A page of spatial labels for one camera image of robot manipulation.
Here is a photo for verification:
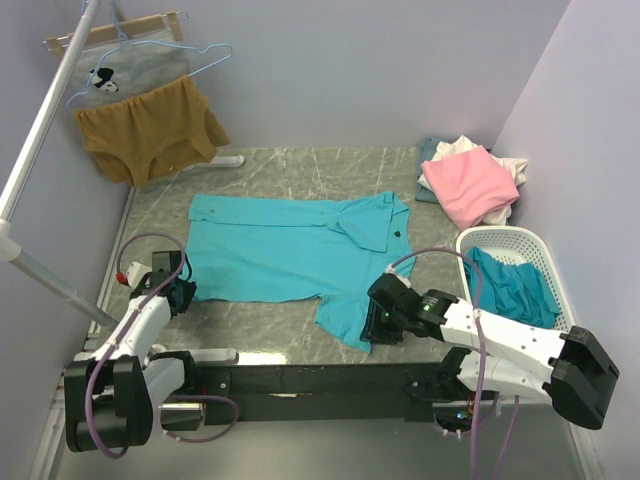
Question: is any turquoise polo shirt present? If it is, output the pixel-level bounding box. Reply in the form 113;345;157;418
186;191;411;353

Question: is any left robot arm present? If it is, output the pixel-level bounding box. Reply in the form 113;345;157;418
64;250;197;456

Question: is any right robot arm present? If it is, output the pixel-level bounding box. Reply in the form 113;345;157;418
368;273;620;430

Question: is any black base beam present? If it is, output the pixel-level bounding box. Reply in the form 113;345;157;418
139;364;505;432

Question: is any teal shirt in basket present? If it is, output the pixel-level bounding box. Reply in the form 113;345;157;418
463;247;561;329

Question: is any white laundry basket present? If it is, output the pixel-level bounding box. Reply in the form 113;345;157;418
456;226;575;332

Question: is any pink folded shirt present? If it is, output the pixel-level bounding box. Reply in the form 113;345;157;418
421;146;519;230

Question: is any brown mustard shirt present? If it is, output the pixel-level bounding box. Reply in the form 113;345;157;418
73;75;230;187

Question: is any grey-blue folded shirt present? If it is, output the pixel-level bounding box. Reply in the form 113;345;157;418
415;137;449;204

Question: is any white clothes rack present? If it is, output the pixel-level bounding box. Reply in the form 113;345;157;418
0;0;246;368

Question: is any grey panda shirt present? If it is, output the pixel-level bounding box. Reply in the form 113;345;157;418
68;43;190;108

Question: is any wooden clip hanger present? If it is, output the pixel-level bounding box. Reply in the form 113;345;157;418
43;10;189;60

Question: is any aluminium rail frame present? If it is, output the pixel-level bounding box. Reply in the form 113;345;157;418
49;364;582;411

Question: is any light blue wire hanger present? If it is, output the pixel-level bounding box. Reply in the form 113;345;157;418
66;1;233;111

